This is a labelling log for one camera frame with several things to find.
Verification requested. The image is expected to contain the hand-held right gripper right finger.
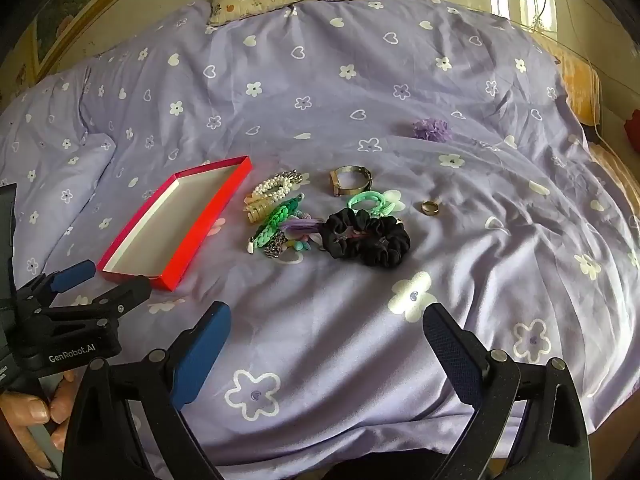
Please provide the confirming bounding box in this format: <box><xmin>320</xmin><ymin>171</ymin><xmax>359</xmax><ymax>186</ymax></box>
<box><xmin>422</xmin><ymin>302</ymin><xmax>591</xmax><ymax>480</ymax></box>

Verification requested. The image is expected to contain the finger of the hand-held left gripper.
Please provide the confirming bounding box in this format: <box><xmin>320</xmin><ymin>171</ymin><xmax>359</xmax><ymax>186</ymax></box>
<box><xmin>15</xmin><ymin>259</ymin><xmax>97</xmax><ymax>311</ymax></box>
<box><xmin>37</xmin><ymin>276</ymin><xmax>152</xmax><ymax>331</ymax></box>

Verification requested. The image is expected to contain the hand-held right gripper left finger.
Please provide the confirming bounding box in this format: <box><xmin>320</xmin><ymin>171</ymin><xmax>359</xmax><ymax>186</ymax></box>
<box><xmin>61</xmin><ymin>301</ymin><xmax>232</xmax><ymax>480</ymax></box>

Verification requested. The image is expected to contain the red cardboard box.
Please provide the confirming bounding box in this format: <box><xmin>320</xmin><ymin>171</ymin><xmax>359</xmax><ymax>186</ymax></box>
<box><xmin>97</xmin><ymin>155</ymin><xmax>253</xmax><ymax>292</ymax></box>

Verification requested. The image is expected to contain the person's left hand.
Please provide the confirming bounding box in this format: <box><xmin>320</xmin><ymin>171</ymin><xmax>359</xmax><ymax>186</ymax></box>
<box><xmin>0</xmin><ymin>371</ymin><xmax>77</xmax><ymax>471</ymax></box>

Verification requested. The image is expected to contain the black scrunchie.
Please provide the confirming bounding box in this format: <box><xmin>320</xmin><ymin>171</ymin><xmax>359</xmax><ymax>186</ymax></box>
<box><xmin>318</xmin><ymin>207</ymin><xmax>412</xmax><ymax>267</ymax></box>

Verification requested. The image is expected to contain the gold hair claw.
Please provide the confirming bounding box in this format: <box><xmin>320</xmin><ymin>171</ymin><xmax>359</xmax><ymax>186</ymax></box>
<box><xmin>243</xmin><ymin>195</ymin><xmax>273</xmax><ymax>223</ymax></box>

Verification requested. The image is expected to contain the gold metal watch band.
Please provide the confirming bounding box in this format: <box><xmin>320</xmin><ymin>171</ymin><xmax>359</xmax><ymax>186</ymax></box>
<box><xmin>327</xmin><ymin>165</ymin><xmax>375</xmax><ymax>198</ymax></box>

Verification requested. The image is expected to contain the purple flower print blanket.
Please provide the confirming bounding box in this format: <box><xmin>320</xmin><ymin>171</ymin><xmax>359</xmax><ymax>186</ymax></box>
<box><xmin>0</xmin><ymin>0</ymin><xmax>640</xmax><ymax>466</ymax></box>

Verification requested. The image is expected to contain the orange bed sheet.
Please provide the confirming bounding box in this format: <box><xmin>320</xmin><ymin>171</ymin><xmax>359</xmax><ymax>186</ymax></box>
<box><xmin>555</xmin><ymin>45</ymin><xmax>640</xmax><ymax>211</ymax></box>

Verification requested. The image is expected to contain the green braided bracelet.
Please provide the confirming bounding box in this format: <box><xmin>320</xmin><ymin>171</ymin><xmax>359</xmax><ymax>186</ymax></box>
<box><xmin>245</xmin><ymin>194</ymin><xmax>306</xmax><ymax>255</ymax></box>

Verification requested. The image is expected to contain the mint green hair tie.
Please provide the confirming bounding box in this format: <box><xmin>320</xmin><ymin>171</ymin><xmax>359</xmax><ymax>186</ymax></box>
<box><xmin>346</xmin><ymin>190</ymin><xmax>396</xmax><ymax>218</ymax></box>

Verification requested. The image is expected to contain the white pearl bracelet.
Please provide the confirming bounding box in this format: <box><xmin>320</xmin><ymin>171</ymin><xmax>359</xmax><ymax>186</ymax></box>
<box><xmin>250</xmin><ymin>172</ymin><xmax>310</xmax><ymax>203</ymax></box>

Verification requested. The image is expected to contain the purple flower hair tie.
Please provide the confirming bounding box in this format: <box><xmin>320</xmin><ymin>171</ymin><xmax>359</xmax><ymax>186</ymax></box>
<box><xmin>411</xmin><ymin>118</ymin><xmax>453</xmax><ymax>142</ymax></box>

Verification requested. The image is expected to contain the wall poster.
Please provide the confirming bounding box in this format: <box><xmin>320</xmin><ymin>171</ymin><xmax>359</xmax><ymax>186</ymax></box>
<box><xmin>35</xmin><ymin>0</ymin><xmax>131</xmax><ymax>71</ymax></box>

